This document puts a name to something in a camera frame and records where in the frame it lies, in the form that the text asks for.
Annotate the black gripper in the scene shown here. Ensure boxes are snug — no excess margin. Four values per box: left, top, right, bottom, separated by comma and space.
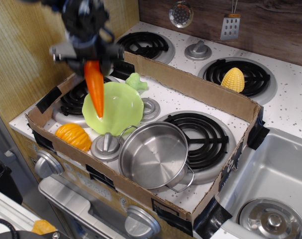
49, 0, 124, 75

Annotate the orange toy carrot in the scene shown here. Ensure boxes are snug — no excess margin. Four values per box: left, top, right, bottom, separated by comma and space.
84, 61, 104, 118

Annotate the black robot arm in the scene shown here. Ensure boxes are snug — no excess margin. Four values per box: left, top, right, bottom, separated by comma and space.
40, 0, 124, 76

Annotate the light green plastic plate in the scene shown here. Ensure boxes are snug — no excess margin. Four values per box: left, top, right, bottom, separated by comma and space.
82, 82, 144, 136

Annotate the black burner back left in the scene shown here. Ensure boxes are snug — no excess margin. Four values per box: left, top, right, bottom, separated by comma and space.
117, 31, 175, 64

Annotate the black burner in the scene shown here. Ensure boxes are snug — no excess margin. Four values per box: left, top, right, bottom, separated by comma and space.
158, 111, 236, 185
117, 31, 175, 64
52, 80, 89, 128
198, 57, 278, 105

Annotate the green toy broccoli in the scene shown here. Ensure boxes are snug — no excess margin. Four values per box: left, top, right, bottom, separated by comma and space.
125, 73, 148, 90

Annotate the black burner front left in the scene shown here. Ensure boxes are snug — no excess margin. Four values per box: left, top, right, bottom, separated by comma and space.
52, 80, 89, 128

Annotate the hanging metal strainer spoon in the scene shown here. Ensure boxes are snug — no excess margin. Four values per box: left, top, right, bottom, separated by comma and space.
169, 0, 194, 28

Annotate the silver stove knob middle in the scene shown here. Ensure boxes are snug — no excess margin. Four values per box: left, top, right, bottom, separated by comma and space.
141, 98, 161, 121

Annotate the silver stove knob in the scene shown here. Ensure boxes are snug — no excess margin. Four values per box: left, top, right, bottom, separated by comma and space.
141, 98, 161, 121
90, 132, 120, 162
184, 40, 212, 61

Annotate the orange toy pumpkin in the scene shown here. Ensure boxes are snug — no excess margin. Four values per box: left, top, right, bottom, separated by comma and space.
55, 123, 92, 152

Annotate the silver stove knob back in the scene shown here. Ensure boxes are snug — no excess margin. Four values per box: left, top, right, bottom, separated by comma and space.
184, 40, 212, 61

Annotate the silver stove knob front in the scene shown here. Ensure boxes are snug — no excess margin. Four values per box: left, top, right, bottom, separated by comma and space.
90, 132, 120, 162

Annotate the hanging metal spatula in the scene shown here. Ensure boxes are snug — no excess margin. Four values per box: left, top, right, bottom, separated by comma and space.
220, 0, 241, 41

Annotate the silver oven knob left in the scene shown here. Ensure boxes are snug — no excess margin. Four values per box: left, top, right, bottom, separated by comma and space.
34, 149, 64, 179

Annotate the silver oven knob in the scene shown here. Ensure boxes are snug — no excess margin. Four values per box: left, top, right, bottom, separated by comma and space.
34, 149, 64, 179
124, 205, 161, 239

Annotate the stainless steel pot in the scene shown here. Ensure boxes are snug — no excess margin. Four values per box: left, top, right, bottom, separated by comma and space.
118, 121, 195, 193

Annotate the yellow toy corn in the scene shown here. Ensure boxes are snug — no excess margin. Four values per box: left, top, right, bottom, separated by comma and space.
221, 67, 245, 93

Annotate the black burner front right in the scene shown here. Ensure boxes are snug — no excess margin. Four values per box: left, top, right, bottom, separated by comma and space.
158, 111, 236, 185

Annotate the black burner back right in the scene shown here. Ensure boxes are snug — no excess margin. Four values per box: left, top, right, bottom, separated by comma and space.
198, 57, 278, 105

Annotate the brown cardboard fence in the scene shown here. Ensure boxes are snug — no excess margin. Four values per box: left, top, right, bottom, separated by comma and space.
26, 52, 265, 239

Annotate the silver oven knob right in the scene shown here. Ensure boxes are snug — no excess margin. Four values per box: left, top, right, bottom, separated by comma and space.
124, 205, 161, 239

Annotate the orange object bottom left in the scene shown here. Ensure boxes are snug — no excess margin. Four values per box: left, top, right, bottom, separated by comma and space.
31, 219, 56, 235

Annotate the silver sink basin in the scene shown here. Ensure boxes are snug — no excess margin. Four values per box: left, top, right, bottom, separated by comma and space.
209, 128, 302, 239

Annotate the silver pot lid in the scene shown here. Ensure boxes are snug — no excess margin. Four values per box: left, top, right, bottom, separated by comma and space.
237, 198, 302, 239

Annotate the silver oven door handle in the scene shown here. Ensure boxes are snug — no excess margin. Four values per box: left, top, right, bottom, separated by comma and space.
38, 177, 123, 239

